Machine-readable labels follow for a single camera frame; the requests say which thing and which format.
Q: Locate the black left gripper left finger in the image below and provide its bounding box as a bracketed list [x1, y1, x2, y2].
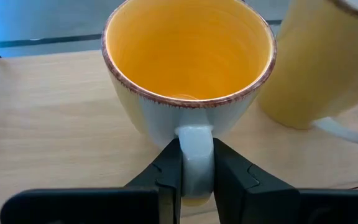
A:
[124, 139, 183, 224]

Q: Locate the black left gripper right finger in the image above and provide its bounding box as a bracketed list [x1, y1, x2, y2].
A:
[213, 138, 301, 224]

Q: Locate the wide yellow ceramic mug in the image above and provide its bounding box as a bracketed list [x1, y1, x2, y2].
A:
[101, 0, 278, 207]

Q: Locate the tall yellow ceramic mug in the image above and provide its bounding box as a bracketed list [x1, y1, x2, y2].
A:
[257, 0, 358, 146]

